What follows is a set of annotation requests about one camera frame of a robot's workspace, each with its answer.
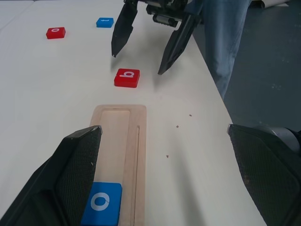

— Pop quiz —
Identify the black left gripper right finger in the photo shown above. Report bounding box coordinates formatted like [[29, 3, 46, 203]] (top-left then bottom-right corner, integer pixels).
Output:
[[227, 124, 301, 226]]

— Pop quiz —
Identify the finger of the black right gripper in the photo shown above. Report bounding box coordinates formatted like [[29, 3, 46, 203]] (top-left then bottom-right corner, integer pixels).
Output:
[[157, 13, 203, 76], [111, 1, 139, 58]]

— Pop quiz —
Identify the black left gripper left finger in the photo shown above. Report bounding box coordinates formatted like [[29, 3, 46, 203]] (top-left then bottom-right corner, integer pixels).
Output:
[[0, 125, 103, 226]]

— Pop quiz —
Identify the blue letter t block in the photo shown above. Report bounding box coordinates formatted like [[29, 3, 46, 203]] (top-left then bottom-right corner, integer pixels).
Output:
[[95, 17, 114, 28]]

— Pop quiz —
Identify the red letter b block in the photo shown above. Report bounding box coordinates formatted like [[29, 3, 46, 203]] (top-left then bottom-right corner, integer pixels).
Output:
[[114, 68, 141, 89]]

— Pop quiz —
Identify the blue letter o block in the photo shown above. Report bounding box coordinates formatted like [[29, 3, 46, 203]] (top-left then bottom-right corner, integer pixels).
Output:
[[80, 182, 123, 226]]

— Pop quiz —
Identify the red letter o block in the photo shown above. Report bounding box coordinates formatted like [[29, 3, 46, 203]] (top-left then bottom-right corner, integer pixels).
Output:
[[46, 26, 66, 40]]

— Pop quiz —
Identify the silver robot body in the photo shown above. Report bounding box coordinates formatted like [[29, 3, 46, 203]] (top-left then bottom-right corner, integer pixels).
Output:
[[255, 125, 301, 153]]

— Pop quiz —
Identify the wooden letter tray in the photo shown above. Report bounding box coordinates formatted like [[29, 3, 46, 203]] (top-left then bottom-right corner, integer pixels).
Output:
[[90, 104, 147, 226]]

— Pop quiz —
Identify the person in blue jeans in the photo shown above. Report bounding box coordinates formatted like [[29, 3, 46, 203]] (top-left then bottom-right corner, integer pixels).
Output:
[[199, 0, 252, 100]]

